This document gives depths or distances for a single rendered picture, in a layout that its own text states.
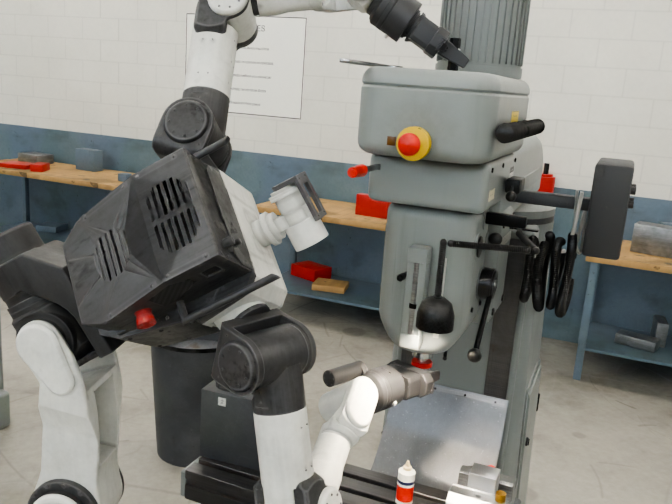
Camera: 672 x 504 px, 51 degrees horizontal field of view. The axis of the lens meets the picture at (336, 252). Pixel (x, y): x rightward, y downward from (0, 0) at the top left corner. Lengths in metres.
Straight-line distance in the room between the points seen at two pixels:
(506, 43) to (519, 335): 0.75
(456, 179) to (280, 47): 5.06
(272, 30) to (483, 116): 5.20
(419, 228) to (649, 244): 3.86
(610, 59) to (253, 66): 2.93
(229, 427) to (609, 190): 1.06
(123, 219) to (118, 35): 6.15
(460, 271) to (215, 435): 0.79
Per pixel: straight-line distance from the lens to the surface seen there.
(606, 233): 1.68
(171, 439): 3.61
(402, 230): 1.45
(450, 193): 1.38
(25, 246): 1.40
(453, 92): 1.27
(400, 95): 1.30
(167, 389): 3.49
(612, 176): 1.66
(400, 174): 1.40
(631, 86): 5.66
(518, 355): 1.96
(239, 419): 1.82
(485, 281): 1.54
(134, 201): 1.18
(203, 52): 1.42
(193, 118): 1.30
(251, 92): 6.48
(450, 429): 2.01
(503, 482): 1.72
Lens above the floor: 1.85
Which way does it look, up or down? 13 degrees down
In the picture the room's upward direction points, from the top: 4 degrees clockwise
